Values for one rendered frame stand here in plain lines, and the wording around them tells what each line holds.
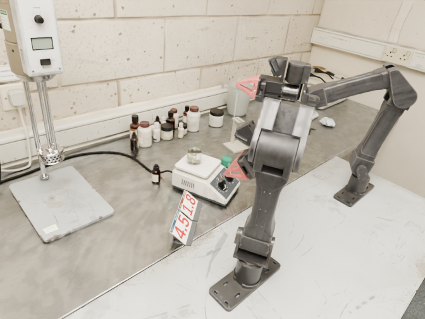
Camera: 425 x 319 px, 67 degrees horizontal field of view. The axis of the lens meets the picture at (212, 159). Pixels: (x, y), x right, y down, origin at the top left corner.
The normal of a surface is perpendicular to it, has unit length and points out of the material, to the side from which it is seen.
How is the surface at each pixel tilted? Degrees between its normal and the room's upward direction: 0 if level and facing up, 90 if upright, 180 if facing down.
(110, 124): 90
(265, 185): 99
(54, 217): 0
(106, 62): 90
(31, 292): 0
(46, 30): 90
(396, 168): 90
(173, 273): 0
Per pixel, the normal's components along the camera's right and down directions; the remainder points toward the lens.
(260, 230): -0.33, 0.59
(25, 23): 0.69, 0.43
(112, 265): 0.11, -0.85
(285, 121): -0.24, 0.02
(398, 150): -0.72, 0.29
